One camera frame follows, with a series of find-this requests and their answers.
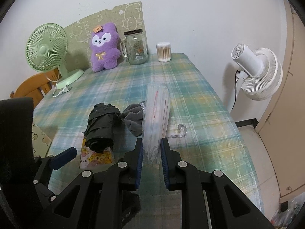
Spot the white standing fan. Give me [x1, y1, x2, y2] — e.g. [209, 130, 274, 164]
[226, 43, 283, 115]

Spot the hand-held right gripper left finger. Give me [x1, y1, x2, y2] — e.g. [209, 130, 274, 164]
[39, 138, 143, 229]

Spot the glass jar mug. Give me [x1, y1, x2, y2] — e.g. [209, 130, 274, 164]
[120, 29, 148, 65]

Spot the green desk fan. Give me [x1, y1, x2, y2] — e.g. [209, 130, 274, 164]
[26, 23, 84, 90]

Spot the cotton swab container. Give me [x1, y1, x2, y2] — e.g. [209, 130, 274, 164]
[156, 42, 171, 62]

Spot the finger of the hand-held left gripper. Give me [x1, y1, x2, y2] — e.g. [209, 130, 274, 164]
[33, 147, 77, 185]

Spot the purple plush toy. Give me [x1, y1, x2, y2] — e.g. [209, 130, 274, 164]
[90, 22, 121, 72]

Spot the clear plastic bag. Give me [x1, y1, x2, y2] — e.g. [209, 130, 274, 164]
[142, 83, 171, 166]

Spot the black baseboard strip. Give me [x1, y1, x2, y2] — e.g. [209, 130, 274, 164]
[235, 118, 258, 128]

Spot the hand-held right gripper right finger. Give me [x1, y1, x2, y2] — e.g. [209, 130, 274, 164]
[160, 138, 274, 229]

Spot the yellow printed box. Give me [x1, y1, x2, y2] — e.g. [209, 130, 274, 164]
[32, 123, 52, 158]

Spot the cartoon printed tissue pack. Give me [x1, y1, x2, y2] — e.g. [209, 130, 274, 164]
[80, 137, 113, 170]

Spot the green printed wall board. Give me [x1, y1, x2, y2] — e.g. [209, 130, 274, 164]
[63, 1, 148, 69]

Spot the wooden chair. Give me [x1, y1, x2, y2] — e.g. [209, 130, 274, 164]
[10, 70, 63, 109]

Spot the beige door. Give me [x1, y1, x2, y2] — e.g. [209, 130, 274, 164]
[255, 0, 305, 206]

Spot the black folded umbrella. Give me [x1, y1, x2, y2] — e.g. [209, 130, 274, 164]
[83, 102, 123, 152]

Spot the crumpled plastic bag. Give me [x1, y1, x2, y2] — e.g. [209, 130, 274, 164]
[270, 193, 302, 227]

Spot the plaid tablecloth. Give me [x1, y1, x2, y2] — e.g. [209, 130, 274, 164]
[33, 52, 265, 229]

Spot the black fan cable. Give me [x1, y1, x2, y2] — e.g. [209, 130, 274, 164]
[232, 70, 241, 111]

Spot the green fan power cable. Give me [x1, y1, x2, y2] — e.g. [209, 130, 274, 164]
[46, 76, 72, 98]

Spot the grey drawstring pouch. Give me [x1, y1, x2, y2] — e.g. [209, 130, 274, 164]
[119, 101, 187, 139]

